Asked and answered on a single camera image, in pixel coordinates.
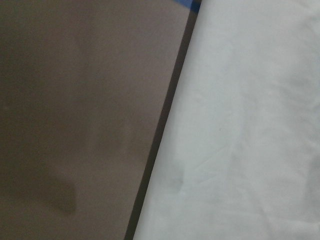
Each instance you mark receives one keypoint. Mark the cream long-sleeve cat shirt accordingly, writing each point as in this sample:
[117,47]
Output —
[240,154]

